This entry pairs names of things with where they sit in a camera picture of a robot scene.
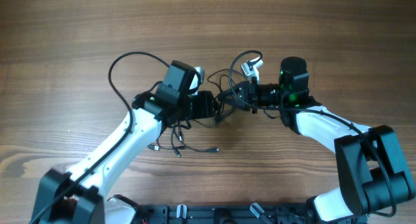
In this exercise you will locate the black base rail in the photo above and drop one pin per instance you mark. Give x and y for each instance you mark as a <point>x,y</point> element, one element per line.
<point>254,213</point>

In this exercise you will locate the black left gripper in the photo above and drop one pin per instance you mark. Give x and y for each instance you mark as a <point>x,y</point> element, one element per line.
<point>204,104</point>

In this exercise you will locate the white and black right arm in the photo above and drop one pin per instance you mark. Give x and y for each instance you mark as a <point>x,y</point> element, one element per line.
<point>372,170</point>

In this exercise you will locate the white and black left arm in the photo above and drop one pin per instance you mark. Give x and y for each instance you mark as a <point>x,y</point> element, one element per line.
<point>79,195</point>

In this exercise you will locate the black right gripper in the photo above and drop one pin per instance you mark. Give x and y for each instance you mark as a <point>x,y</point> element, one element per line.
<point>252,95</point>

